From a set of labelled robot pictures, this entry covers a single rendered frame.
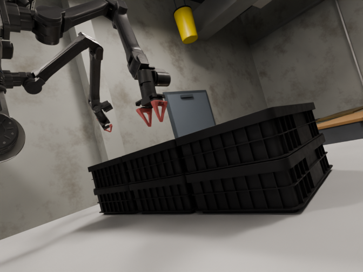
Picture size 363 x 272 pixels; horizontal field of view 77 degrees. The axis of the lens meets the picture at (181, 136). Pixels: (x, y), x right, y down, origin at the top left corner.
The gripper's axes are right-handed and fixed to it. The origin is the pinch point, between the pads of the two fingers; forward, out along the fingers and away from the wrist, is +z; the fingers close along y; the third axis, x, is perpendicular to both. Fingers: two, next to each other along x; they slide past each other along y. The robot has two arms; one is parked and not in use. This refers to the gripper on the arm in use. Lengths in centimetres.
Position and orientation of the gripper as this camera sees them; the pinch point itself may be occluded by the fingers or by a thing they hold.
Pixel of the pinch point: (154, 122)
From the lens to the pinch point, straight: 84.5
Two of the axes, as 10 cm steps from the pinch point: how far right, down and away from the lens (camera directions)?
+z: 2.2, 9.7, -1.2
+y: -7.4, 2.5, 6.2
